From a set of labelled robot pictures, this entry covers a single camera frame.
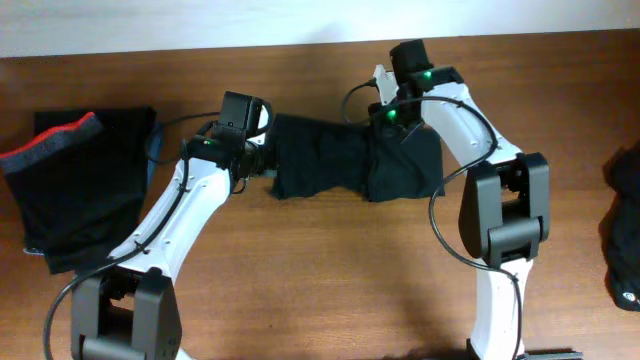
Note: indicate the black shorts red waistband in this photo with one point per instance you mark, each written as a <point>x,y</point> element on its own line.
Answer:
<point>80,182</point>

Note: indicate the black crumpled garment with logo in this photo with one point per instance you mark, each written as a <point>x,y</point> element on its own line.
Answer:
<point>619,229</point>

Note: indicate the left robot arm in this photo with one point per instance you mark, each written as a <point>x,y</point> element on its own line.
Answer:
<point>128,308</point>

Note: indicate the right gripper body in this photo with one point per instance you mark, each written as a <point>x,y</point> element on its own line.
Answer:
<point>409,130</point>

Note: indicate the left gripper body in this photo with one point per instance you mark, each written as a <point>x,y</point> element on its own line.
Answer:
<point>261,157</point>

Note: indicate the black nike t-shirt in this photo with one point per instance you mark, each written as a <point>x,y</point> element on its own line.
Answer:
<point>314,156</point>

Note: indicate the aluminium frame rail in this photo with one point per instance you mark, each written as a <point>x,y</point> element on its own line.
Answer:
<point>552,355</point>

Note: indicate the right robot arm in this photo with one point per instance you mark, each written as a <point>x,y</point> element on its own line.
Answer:
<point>505,209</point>

